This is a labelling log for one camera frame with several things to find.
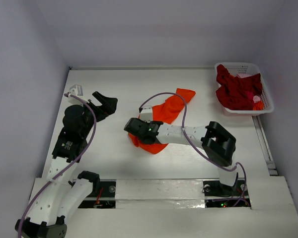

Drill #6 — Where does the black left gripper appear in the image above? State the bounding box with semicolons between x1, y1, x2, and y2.
79;92;117;137

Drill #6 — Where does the orange t-shirt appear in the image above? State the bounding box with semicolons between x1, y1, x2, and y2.
128;88;196;154

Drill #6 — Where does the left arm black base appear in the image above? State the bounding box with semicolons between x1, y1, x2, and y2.
79;180;116;209

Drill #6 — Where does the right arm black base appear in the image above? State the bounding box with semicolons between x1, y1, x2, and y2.
202;179;251;208

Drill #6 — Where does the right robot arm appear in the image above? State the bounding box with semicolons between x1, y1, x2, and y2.
124;118;238;197

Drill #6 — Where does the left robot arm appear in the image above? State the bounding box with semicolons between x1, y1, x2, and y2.
15;90;118;238

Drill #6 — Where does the dark red t-shirt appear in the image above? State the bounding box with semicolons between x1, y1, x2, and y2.
216;64;263;111

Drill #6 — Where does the white plastic laundry basket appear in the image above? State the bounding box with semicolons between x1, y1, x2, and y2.
215;62;274;116

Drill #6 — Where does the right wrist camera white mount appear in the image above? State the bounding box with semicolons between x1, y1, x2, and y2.
139;106;153;122

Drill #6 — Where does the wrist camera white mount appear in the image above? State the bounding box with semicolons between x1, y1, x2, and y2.
66;84;83;105
139;106;153;122

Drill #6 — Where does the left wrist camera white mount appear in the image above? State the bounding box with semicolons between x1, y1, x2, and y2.
66;84;83;105

